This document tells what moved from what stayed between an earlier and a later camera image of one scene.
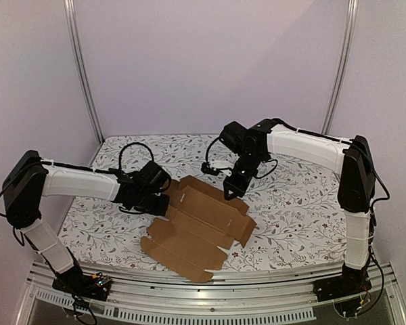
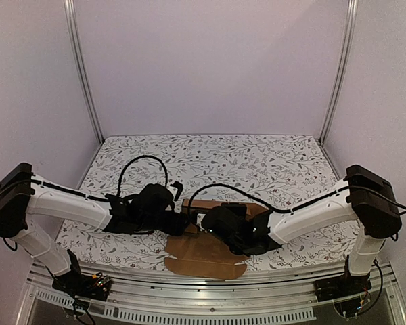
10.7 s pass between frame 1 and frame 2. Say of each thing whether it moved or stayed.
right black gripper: moved
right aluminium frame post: stayed
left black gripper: moved
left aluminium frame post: stayed
